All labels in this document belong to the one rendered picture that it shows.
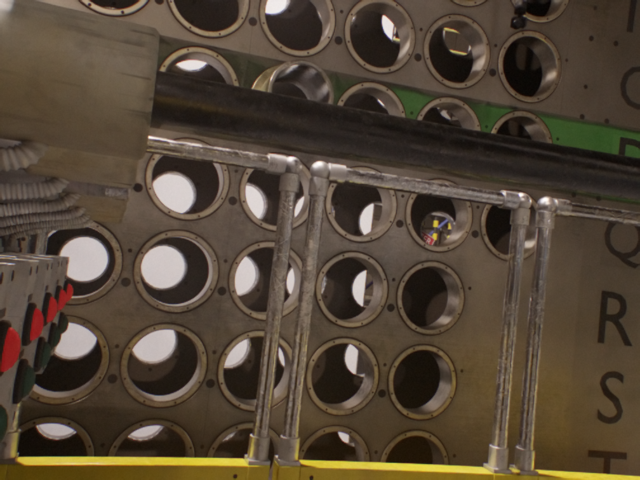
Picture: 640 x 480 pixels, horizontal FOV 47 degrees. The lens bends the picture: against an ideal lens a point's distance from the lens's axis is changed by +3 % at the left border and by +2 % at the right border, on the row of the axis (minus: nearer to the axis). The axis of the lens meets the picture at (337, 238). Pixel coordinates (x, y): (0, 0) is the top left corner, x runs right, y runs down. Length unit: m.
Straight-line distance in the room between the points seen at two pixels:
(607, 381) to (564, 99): 1.04
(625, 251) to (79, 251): 5.59
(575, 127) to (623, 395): 0.99
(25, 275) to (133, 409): 1.65
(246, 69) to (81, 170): 1.87
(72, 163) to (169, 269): 6.95
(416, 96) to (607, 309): 1.06
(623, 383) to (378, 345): 0.97
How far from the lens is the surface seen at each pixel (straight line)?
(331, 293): 2.99
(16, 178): 0.69
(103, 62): 0.34
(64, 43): 0.34
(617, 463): 2.96
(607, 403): 2.90
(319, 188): 1.50
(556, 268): 2.73
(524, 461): 1.75
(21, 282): 0.67
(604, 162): 0.44
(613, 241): 2.87
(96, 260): 7.43
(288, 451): 1.53
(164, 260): 7.45
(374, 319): 2.42
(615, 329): 2.88
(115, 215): 1.03
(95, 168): 0.51
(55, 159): 0.51
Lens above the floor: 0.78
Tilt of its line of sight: 3 degrees up
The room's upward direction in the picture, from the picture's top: 6 degrees clockwise
